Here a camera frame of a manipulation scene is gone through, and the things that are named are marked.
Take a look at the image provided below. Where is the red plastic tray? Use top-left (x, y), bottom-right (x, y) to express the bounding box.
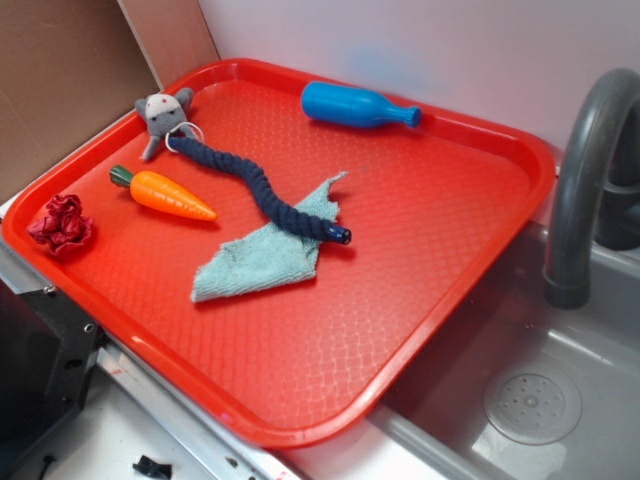
top-left (2, 59), bottom-right (555, 449)

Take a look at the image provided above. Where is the light teal terry cloth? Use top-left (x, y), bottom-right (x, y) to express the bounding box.
top-left (190, 171), bottom-right (349, 304)

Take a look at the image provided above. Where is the blue plastic toy bottle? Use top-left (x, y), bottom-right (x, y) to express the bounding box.
top-left (301, 81), bottom-right (422, 129)

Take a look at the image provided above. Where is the orange plastic toy carrot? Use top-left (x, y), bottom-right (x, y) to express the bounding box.
top-left (109, 165), bottom-right (218, 222)

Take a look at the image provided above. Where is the grey plush mouse toy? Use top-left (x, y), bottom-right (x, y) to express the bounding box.
top-left (135, 87), bottom-right (204, 161)

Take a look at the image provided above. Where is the grey plastic sink basin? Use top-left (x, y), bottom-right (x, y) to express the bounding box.
top-left (371, 225), bottom-right (639, 479)

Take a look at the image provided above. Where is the red crumpled fabric flower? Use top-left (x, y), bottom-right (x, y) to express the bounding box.
top-left (27, 194), bottom-right (94, 256)

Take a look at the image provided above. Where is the sink drain strainer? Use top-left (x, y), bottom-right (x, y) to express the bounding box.
top-left (483, 362), bottom-right (582, 446)

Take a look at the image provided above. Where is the grey plastic sink faucet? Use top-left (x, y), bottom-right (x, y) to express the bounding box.
top-left (543, 68), bottom-right (639, 310)

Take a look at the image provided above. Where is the small black plastic clip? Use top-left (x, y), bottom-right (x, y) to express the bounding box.
top-left (132, 455), bottom-right (173, 480)

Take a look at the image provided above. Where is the brown cardboard panel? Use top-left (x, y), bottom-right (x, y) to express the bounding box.
top-left (1, 1), bottom-right (219, 201)

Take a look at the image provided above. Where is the dark blue braided rope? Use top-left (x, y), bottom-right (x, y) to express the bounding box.
top-left (167, 136), bottom-right (353, 246)

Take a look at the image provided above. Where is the aluminium frame rail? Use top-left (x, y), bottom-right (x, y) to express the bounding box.
top-left (1, 247), bottom-right (296, 479)

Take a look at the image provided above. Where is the black metal mount block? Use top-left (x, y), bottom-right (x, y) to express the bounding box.
top-left (1, 284), bottom-right (101, 471)

